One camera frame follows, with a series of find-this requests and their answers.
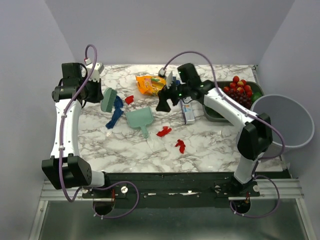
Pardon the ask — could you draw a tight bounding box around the aluminium mounting rail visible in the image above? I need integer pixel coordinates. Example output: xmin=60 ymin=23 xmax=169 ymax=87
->
xmin=40 ymin=178 xmax=305 ymax=201

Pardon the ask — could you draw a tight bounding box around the dark grape bunch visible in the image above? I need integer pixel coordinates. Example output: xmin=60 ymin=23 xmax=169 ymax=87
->
xmin=223 ymin=88 xmax=253 ymax=109

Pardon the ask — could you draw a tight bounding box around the purple cable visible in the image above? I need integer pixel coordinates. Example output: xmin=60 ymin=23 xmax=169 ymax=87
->
xmin=57 ymin=44 xmax=140 ymax=220
xmin=162 ymin=51 xmax=286 ymax=219

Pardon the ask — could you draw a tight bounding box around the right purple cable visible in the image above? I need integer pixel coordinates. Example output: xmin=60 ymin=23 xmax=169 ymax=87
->
xmin=162 ymin=51 xmax=286 ymax=219

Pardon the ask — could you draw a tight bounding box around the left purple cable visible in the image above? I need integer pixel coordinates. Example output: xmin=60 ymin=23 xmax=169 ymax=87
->
xmin=57 ymin=44 xmax=140 ymax=220

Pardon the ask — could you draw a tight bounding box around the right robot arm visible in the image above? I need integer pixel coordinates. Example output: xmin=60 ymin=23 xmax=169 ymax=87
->
xmin=156 ymin=63 xmax=273 ymax=196

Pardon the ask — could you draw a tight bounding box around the red paper scrap near bag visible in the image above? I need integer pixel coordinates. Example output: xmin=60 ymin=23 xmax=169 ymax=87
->
xmin=125 ymin=95 xmax=134 ymax=105

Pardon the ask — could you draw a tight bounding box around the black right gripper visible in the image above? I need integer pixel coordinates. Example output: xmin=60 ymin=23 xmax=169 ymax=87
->
xmin=155 ymin=76 xmax=190 ymax=113

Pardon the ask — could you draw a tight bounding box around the dark green fruit tray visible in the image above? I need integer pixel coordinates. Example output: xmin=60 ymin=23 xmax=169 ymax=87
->
xmin=202 ymin=81 xmax=264 ymax=123

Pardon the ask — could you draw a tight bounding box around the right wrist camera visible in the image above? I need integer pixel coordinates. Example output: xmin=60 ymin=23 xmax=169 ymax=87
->
xmin=158 ymin=68 xmax=175 ymax=89

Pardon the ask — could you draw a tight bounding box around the red paper scrap front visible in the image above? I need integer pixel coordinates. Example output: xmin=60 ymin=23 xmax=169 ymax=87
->
xmin=175 ymin=139 xmax=186 ymax=154

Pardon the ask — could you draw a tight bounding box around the grey waste bin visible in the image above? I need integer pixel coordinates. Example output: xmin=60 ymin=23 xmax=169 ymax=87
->
xmin=251 ymin=94 xmax=315 ymax=153

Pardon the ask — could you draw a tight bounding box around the orange snack bag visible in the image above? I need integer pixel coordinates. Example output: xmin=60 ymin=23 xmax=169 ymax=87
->
xmin=135 ymin=75 xmax=166 ymax=96

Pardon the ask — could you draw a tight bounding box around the green lime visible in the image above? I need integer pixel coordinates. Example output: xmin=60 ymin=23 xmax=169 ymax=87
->
xmin=250 ymin=92 xmax=263 ymax=103

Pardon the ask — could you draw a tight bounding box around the white paper scrap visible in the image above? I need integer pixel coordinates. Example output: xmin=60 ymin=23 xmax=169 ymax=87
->
xmin=146 ymin=133 xmax=166 ymax=152

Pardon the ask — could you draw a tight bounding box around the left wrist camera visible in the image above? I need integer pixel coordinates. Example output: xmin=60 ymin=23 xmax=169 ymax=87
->
xmin=84 ymin=58 xmax=104 ymax=83

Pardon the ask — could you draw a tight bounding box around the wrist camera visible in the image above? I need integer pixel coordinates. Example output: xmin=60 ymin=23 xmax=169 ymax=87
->
xmin=84 ymin=58 xmax=104 ymax=83
xmin=158 ymin=68 xmax=175 ymax=89

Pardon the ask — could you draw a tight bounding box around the red paper scrap centre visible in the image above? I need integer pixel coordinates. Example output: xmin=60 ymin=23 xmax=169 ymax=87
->
xmin=156 ymin=126 xmax=172 ymax=138

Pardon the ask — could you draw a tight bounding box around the mint green brush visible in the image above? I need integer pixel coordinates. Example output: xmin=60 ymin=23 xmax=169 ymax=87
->
xmin=100 ymin=87 xmax=117 ymax=113

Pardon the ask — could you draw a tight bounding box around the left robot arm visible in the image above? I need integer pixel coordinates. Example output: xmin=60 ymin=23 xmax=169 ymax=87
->
xmin=41 ymin=62 xmax=111 ymax=198

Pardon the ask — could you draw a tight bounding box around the long blue paper scrap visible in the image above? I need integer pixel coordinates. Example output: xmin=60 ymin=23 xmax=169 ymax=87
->
xmin=105 ymin=95 xmax=124 ymax=129

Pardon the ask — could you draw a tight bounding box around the mint green dustpan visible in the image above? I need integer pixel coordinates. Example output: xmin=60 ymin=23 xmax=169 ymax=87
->
xmin=125 ymin=106 xmax=154 ymax=139

